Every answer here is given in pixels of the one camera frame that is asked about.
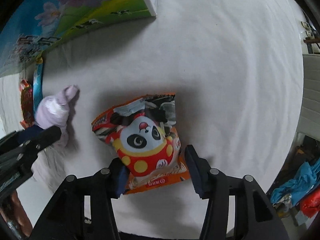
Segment lilac towel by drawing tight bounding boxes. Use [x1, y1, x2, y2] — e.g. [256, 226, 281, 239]
[35, 85, 79, 147]

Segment red snack bag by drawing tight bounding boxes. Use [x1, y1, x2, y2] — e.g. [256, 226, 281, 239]
[20, 79, 34, 129]

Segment light blue snack tube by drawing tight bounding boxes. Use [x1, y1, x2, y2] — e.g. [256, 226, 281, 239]
[33, 57, 43, 115]

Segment orange panda snack bag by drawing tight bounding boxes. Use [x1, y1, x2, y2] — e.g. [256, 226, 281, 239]
[91, 93, 190, 194]

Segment person's left hand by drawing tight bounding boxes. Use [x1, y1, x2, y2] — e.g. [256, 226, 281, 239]
[1, 190, 33, 238]

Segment blue plastic bag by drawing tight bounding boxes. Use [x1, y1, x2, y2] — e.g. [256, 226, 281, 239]
[270, 159, 319, 206]

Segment grey chair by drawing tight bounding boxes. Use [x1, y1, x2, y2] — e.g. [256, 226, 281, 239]
[297, 54, 320, 141]

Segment cardboard box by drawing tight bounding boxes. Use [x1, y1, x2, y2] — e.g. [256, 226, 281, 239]
[1, 0, 157, 76]

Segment white tablecloth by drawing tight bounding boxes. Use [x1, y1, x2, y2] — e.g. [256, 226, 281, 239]
[0, 0, 305, 240]

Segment dark wooden stool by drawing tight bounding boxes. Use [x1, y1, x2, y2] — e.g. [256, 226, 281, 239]
[303, 37, 320, 54]

